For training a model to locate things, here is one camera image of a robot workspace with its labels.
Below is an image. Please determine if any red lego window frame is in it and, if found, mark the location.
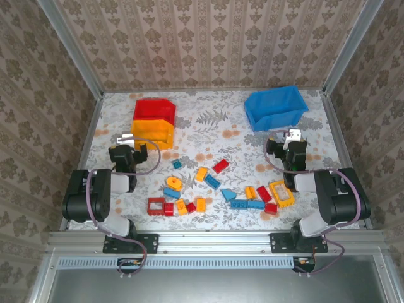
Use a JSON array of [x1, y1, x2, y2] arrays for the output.
[[147, 197, 166, 217]]

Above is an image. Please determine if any yellow plastic bin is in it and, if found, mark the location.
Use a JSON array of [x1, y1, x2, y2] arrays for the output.
[[130, 119, 175, 151]]

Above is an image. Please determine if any blue plastic bin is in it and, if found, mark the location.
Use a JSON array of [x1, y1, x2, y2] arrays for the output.
[[244, 85, 309, 133]]

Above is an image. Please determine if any red plastic bin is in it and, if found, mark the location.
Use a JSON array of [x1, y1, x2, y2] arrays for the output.
[[132, 98, 177, 126]]

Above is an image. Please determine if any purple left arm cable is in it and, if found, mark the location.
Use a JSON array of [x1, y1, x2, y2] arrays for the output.
[[85, 134, 162, 279]]

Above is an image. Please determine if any aluminium front rail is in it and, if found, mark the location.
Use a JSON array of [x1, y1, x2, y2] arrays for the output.
[[47, 229, 391, 254]]

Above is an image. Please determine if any aluminium side rail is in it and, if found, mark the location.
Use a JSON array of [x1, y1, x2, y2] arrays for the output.
[[321, 90, 375, 230], [59, 93, 105, 231]]

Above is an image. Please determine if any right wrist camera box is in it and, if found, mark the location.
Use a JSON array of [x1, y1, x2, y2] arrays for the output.
[[282, 128, 302, 150]]

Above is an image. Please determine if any grey metal sheet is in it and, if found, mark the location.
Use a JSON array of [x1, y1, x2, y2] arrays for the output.
[[47, 254, 391, 303]]

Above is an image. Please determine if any yellow lego window frame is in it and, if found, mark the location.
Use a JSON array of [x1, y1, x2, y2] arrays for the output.
[[269, 179, 296, 209]]

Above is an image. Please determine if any aluminium frame post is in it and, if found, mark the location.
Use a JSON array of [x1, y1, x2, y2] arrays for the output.
[[322, 0, 385, 95], [36, 0, 105, 98]]

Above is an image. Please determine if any yellow round lego plate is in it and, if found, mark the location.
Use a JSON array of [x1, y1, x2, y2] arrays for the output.
[[166, 175, 183, 192]]

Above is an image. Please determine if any white slotted cable duct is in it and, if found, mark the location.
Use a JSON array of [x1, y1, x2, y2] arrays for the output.
[[57, 256, 297, 270]]

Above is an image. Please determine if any black cable connector box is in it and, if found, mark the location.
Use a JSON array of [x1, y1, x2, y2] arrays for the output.
[[292, 255, 316, 273], [117, 257, 143, 274]]

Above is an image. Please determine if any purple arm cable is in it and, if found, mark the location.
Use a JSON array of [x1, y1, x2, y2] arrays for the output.
[[263, 128, 361, 279], [85, 134, 162, 279]]

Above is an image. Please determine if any long red lego brick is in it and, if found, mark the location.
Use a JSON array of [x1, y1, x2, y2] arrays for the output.
[[256, 186, 273, 203], [212, 158, 230, 174]]

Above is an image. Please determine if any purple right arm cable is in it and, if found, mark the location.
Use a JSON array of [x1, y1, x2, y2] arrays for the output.
[[263, 128, 361, 279]]

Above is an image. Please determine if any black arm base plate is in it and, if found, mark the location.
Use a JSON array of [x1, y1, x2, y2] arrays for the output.
[[270, 232, 329, 254], [103, 233, 158, 254]]

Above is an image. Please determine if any aluminium back rail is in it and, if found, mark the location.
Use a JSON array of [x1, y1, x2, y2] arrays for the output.
[[101, 85, 326, 94]]

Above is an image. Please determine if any floral table cover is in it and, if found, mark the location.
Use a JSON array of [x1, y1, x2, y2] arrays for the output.
[[68, 90, 367, 231]]

